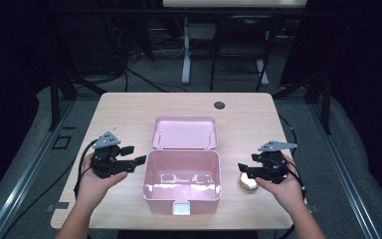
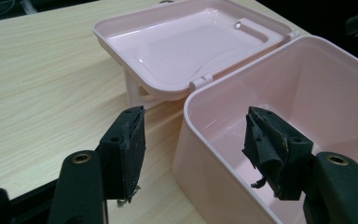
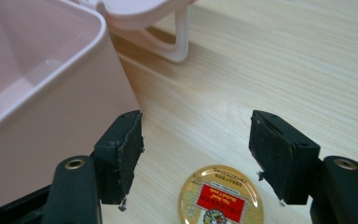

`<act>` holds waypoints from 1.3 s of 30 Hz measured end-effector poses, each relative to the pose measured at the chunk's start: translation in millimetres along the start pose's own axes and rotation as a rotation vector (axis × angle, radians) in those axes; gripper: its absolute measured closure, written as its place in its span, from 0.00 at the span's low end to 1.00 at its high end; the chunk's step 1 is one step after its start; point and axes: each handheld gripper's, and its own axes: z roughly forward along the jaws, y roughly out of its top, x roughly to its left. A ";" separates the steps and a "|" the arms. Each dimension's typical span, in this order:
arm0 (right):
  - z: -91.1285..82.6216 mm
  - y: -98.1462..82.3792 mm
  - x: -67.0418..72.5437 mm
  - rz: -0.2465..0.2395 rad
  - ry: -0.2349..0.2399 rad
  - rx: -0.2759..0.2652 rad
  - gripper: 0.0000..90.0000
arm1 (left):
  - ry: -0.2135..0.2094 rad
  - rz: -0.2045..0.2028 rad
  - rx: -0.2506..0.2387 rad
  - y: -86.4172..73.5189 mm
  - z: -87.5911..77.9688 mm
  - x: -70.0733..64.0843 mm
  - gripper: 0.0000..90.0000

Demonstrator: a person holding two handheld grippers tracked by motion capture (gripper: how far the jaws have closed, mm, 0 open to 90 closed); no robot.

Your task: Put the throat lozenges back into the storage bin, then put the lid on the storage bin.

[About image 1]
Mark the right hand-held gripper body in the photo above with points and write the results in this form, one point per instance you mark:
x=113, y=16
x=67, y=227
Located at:
x=273, y=166

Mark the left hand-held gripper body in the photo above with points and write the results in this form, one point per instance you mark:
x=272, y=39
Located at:
x=107, y=164

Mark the round snack packet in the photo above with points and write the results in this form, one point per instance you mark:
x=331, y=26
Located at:
x=247, y=183

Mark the pink lidded storage box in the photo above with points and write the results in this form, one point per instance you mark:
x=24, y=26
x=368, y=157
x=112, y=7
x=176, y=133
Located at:
x=182, y=172

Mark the person's left hand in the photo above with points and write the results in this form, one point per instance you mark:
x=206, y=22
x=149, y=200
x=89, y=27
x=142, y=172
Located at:
x=94, y=189

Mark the person's right hand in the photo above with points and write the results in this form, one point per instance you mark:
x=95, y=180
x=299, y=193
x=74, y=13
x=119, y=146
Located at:
x=286, y=192

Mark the grey tape piece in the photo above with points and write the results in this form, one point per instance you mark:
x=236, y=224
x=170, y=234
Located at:
x=58, y=206
x=314, y=208

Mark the black metal stand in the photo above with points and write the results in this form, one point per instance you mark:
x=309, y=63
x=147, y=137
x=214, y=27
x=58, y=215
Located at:
x=326, y=106
x=55, y=103

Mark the white desk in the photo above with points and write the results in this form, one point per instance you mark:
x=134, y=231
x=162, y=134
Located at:
x=186, y=49

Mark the black chair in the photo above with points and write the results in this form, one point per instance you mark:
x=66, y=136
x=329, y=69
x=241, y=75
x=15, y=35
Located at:
x=242, y=36

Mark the aluminium floor rail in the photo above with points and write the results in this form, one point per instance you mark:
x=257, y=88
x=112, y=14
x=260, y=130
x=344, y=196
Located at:
x=344, y=172
x=30, y=172

